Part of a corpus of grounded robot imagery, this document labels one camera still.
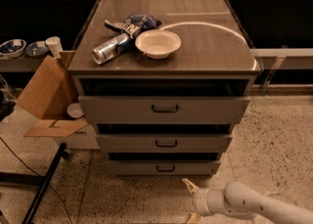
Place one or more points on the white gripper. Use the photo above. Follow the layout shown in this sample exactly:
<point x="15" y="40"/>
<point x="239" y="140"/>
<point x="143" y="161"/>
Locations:
<point x="198" y="201"/>

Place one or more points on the grey bottom drawer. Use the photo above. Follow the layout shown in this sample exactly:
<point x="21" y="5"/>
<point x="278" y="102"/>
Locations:
<point x="162" y="168"/>

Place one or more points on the grey drawer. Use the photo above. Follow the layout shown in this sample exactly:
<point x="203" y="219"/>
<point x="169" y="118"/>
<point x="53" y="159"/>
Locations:
<point x="164" y="143"/>
<point x="162" y="168"/>
<point x="163" y="110"/>

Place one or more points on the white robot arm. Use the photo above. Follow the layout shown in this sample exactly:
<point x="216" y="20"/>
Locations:
<point x="239" y="201"/>

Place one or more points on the grey drawer cabinet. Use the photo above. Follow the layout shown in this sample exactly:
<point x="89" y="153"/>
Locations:
<point x="212" y="61"/>

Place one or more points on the grey middle drawer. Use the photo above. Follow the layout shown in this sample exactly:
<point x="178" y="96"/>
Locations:
<point x="164" y="143"/>

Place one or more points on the grey top drawer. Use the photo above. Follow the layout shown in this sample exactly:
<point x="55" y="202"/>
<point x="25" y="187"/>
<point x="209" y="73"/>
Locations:
<point x="163" y="110"/>

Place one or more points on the open cardboard box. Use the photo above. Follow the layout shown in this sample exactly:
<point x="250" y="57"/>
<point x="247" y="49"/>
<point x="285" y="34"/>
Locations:
<point x="46" y="96"/>

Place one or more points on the small white bowl in box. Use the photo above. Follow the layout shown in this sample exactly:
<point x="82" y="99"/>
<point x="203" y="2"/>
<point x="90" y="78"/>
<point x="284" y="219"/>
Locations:
<point x="75" y="111"/>

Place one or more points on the black metal stand leg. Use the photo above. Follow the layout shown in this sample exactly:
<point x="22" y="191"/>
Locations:
<point x="41" y="181"/>

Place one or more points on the silver blue drink can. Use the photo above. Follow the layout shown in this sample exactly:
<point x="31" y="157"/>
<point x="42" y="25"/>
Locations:
<point x="111" y="49"/>

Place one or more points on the blue crumpled chip bag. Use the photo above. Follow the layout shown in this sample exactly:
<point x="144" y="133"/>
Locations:
<point x="134" y="25"/>

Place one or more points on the white paper cup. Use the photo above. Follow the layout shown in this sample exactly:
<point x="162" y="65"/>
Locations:
<point x="55" y="46"/>

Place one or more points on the blue patterned bowl right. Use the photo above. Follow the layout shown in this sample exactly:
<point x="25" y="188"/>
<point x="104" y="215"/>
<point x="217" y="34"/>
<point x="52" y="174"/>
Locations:
<point x="37" y="50"/>

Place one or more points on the blue patterned bowl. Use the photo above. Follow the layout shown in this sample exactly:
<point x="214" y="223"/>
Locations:
<point x="12" y="48"/>
<point x="37" y="50"/>

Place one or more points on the blue patterned bowl left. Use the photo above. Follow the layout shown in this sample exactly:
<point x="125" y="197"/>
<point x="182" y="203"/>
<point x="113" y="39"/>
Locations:
<point x="12" y="48"/>

